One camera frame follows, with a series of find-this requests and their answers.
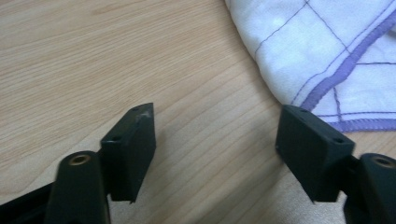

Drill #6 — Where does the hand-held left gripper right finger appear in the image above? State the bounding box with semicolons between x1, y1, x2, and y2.
275;105;356;203

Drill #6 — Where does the white cloth with purple grid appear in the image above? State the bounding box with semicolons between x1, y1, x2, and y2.
224;0;396;133

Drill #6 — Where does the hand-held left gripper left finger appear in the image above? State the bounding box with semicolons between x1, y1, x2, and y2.
100;102;157;204

